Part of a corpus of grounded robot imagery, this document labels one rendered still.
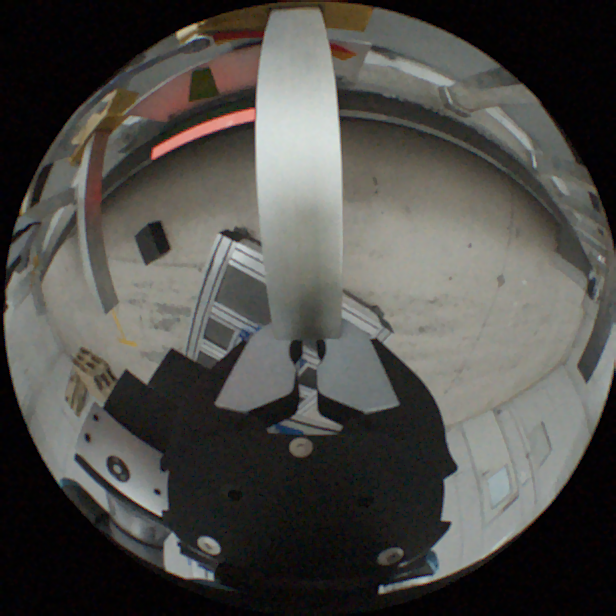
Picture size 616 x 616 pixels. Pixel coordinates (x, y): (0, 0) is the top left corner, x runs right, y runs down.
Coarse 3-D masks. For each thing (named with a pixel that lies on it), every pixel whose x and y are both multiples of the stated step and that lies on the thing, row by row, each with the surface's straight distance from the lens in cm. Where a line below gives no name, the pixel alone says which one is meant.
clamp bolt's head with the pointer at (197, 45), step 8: (200, 32) 20; (208, 32) 20; (232, 32) 20; (240, 32) 20; (248, 32) 20; (256, 32) 20; (264, 32) 20; (200, 40) 19; (208, 40) 20; (216, 40) 21; (184, 48) 20; (192, 48) 20; (200, 48) 20; (336, 48) 23; (344, 48) 23
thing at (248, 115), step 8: (240, 112) 28; (248, 112) 28; (216, 120) 29; (224, 120) 28; (232, 120) 28; (240, 120) 27; (248, 120) 27; (200, 128) 30; (208, 128) 29; (216, 128) 28; (176, 136) 32; (184, 136) 31; (192, 136) 30; (168, 144) 33; (176, 144) 31; (160, 152) 33
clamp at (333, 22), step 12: (228, 12) 20; (240, 12) 19; (252, 12) 19; (264, 12) 19; (324, 12) 20; (336, 12) 20; (348, 12) 20; (360, 12) 20; (372, 12) 20; (204, 24) 20; (216, 24) 20; (228, 24) 20; (240, 24) 20; (252, 24) 20; (264, 24) 20; (336, 24) 21; (348, 24) 21; (360, 24) 21; (180, 36) 21
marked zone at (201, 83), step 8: (192, 72) 25; (200, 72) 25; (208, 72) 25; (192, 80) 26; (200, 80) 27; (208, 80) 27; (192, 88) 28; (200, 88) 28; (208, 88) 28; (216, 88) 29; (192, 96) 30; (200, 96) 30; (208, 96) 30
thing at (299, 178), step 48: (288, 48) 11; (288, 96) 9; (336, 96) 9; (288, 144) 8; (336, 144) 8; (288, 192) 7; (336, 192) 7; (288, 240) 7; (336, 240) 7; (288, 288) 8; (336, 288) 8; (288, 336) 9; (336, 336) 9
